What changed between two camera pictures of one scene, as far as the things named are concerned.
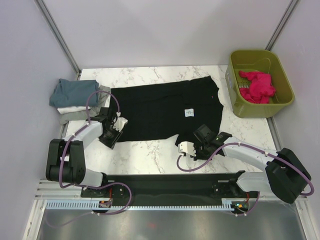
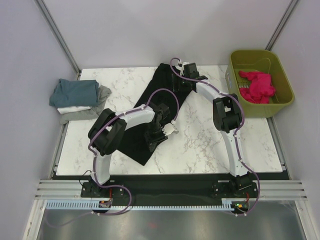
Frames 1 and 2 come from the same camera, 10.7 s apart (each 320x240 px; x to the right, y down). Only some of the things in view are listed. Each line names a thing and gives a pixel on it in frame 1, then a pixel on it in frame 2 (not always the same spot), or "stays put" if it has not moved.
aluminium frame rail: (56, 191) stays put
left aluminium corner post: (60, 36) stays put
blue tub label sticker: (229, 80) stays put
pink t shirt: (261, 88) stays put
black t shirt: (175, 108) → (167, 103)
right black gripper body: (202, 153) → (182, 83)
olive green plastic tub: (257, 83) stays put
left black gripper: (111, 143) → (153, 142)
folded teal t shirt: (70, 93) stays put
